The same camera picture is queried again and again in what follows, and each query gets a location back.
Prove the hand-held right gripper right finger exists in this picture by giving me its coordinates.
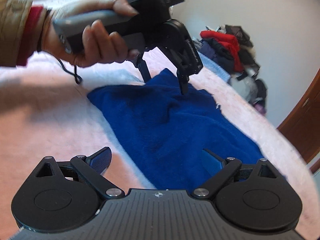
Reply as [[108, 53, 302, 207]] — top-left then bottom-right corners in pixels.
[[191, 149, 283, 200]]

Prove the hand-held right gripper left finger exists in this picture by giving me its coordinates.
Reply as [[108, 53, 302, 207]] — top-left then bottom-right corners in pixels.
[[35, 147, 125, 202]]

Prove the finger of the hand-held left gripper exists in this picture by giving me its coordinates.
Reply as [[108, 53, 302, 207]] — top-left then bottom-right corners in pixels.
[[135, 54, 152, 83], [176, 60, 191, 96]]

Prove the person's left forearm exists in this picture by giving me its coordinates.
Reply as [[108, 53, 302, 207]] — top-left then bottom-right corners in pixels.
[[0, 0, 52, 67]]

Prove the pile of dark clothes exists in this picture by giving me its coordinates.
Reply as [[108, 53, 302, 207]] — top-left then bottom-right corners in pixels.
[[199, 24, 268, 113]]

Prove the person's left hand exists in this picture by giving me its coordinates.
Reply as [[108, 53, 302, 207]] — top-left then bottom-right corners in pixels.
[[41, 0, 139, 68]]

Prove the light blue towel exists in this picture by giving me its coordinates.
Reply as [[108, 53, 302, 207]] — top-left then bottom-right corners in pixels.
[[199, 52, 232, 83]]

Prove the red garment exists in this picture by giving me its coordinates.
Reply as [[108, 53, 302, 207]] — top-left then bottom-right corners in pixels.
[[200, 30, 244, 72]]

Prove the pink bed sheet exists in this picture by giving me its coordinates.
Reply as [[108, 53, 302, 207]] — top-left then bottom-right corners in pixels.
[[0, 0, 320, 240]]

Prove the brown wooden door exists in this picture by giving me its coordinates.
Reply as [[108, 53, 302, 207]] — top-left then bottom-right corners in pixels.
[[277, 69, 320, 164]]

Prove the black wrist cord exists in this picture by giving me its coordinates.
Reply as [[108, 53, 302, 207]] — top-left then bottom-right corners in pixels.
[[57, 57, 83, 85]]

